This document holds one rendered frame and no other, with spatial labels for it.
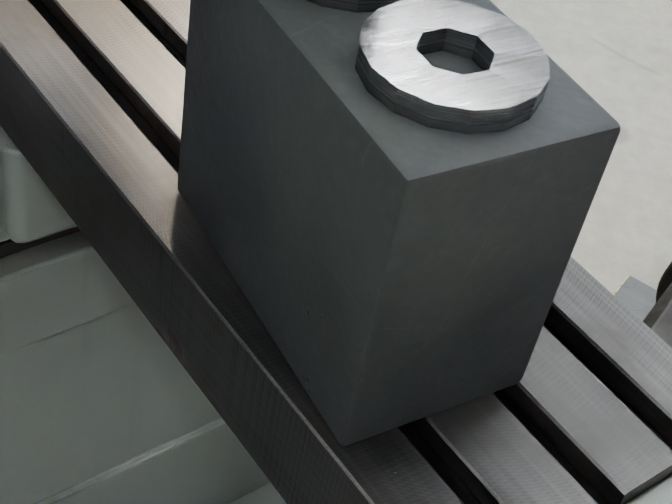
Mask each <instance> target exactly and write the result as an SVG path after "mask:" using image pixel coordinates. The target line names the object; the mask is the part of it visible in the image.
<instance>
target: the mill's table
mask: <svg viewBox="0 0 672 504"><path fill-rule="evenodd" d="M189 13H190V0H0V125H1V126H2V128H3V129H4V130H5V132H6V133H7V134H8V136H9V137H10V138H11V139H12V141H13V142H14V143H15V145H16V146H17V147H18V149H19V150H20V151H21V153H22V154H23V155H24V157H25V158H26V159H27V161H28V162H29V163H30V165H31V166H32V167H33V169H34V170H35V171H36V173H37V174H38V175H39V177H40V178H41V179H42V180H43V182H44V183H45V184H46V186H47V187H48V188H49V190H50V191H51V192H52V194H53V195H54V196H55V198H56V199H57V200H58V202H59V203H60V204H61V206H62V207H63V208H64V210H65V211H66V212H67V214H68V215H69V216H70V217H71V219H72V220H73V221H74V223H75V224H76V225H77V227H78V228H79V229H80V231H81V232H82V233H83V235H84V236H85V237H86V239H87V240H88V241H89V243H90V244H91V245H92V247H93V248H94V249H95V251H96V252H97V253H98V255H99V256H100V257H101V258H102V260H103V261H104V262H105V264H106V265H107V266H108V268H109V269H110V270H111V272H112V273H113V274H114V276H115V277H116V278H117V280H118V281H119V282H120V284H121V285H122V286H123V288H124V289H125V290H126V292H127V293H128V294H129V296H130V297H131V298H132V299H133V301H134V302H135V303H136V305H137V306H138V307H139V309H140V310H141V311H142V313H143V314H144V315H145V317H146V318H147V319H148V321H149V322H150V323H151V325H152V326H153V327H154V329H155V330H156V331H157V333H158V334H159V335H160V337H161V338H162V339H163V340H164V342H165V343H166V344H167V346H168V347H169V348H170V350H171V351H172V352H173V354H174V355H175V356H176V358H177V359H178V360H179V362H180V363H181V364H182V366H183V367H184V368H185V370H186V371H187V372H188V374H189V375H190V376H191V378H192V379H193V380H194V381H195V383H196V384H197V385H198V387H199V388H200V389H201V391H202V392H203V393H204V395H205V396H206V397H207V399H208V400H209V401H210V403H211V404H212V405H213V407H214V408H215V409H216V411H217V412H218V413H219V415H220V416H221V417H222V419H223V420H224V421H225V422H226V424H227V425H228V426H229V428H230V429H231V430H232V432H233V433H234V434H235V436H236V437H237V438H238V440H239V441H240V442H241V444H242V445H243V446H244V448H245V449H246V450H247V452H248V453H249V454H250V456H251V457H252V458H253V460H254V461H255V462H256V463H257V465H258V466H259V467H260V469H261V470H262V471H263V473H264V474H265V475H266V477H267V478H268V479H269V481H270V482H271V483H272V485H273V486H274V487H275V489H276V490H277V491H278V493H279V494H280V495H281V497H282V498H283V499H284V501H285V502H286V503H287V504H672V348H671V347H670V346H669V345H668V344H667V343H666V342H665V341H664V340H662V339H661V338H660V337H659V336H658V335H657V334H656V333H655V332H654V331H653V330H651V329H650V328H649V327H648V326H647V325H646V324H645V323H644V322H643V321H642V320H640V319H639V318H638V317H637V316H636V315H635V314H634V313H633V312H632V311H631V310H629V309H628V308H627V307H626V306H625V305H624V304H623V303H622V302H621V301H620V300H618V299H617V298H616V297H615V296H614V295H613V294H612V293H611V292H610V291H609V290H607V289H606V288H605V287H604V286H603V285H602V284H601V283H600V282H599V281H597V280H596V279H595V278H594V277H593V276H592V275H591V274H590V273H589V272H588V271H586V270H585V269H584V268H583V267H582V266H581V265H580V264H579V263H578V262H577V261H575V260H574V259H573V258H572V257H570V259H569V262H568V264H567V267H566V269H565V272H564V274H563V277H562V279H561V282H560V284H559V287H558V289H557V292H556V294H555V297H554V299H553V302H552V304H551V307H550V309H549V312H548V314H547V317H546V319H545V322H544V324H543V327H542V329H541V332H540V334H539V337H538V339H537V342H536V344H535V347H534V350H533V352H532V355H531V357H530V360H529V362H528V365H527V367H526V370H525V372H524V375H523V377H522V379H521V380H520V382H518V383H517V384H515V385H512V386H509V387H507V388H504V389H501V390H498V391H496V392H493V393H490V394H487V395H484V396H482V397H479V398H476V399H473V400H471V401H468V402H465V403H462V404H460V405H457V406H454V407H451V408H449V409H446V410H443V411H440V412H438V413H435V414H432V415H429V416H427V417H424V418H421V419H418V420H416V421H413V422H410V423H407V424H405V425H402V426H399V427H396V428H394V429H391V430H388V431H385V432H383V433H380V434H377V435H374V436H372V437H369V438H366V439H363V440H361V441H358V442H355V443H352V444H350V445H347V446H342V445H341V444H339V442H338V441H337V439H336V438H335V436H334V435H333V433H332V431H331V430H330V428H329V427H328V425H327V424H326V422H325V420H324V419H323V417H322V416H321V414H320V413H319V411H318V409H317V408H316V406H315V405H314V403H313V401H312V400H311V398H310V397H309V395H308V394H307V392H306V390H305V389H304V387H303V386H302V384H301V383H300V381H299V379H298V378H297V376H296V375H295V373H294V372H293V370H292V368H291V367H290V365H289V364H288V362H287V361H286V359H285V357H284V356H283V354H282V353H281V351H280V350H279V348H278V346H277V345H276V343H275V342H274V340H273V338H272V337H271V335H270V334H269V332H268V331H267V329H266V327H265V326H264V324H263V323H262V321H261V320H260V318H259V316H258V315H257V313H256V312H255V310H254V309H253V307H252V305H251V304H250V302H249V301H248V299H247V298H246V296H245V294H244V293H243V291H242V290H241V288H240V287H239V285H238V283H237V282H236V280H235V279H234V277H233V276H232V274H231V272H230V271H229V269H228V268H227V266H226V264H225V263H224V261H223V260H222V258H221V257H220V255H219V253H218V252H217V250H216V249H215V247H214V246H213V244H212V242H211V241H210V239H209V238H208V236H207V235H206V233H205V231H204V230H203V228H202V227H201V225H200V224H199V222H198V220H197V219H196V217H195V216H194V214H193V213H192V211H191V209H190V208H189V206H188V205H187V203H186V201H185V200H184V198H183V197H182V195H181V194H180V192H179V190H178V173H179V159H180V144H181V129H182V115H183V100H184V86H185V71H186V56H187V42H188V27H189Z"/></svg>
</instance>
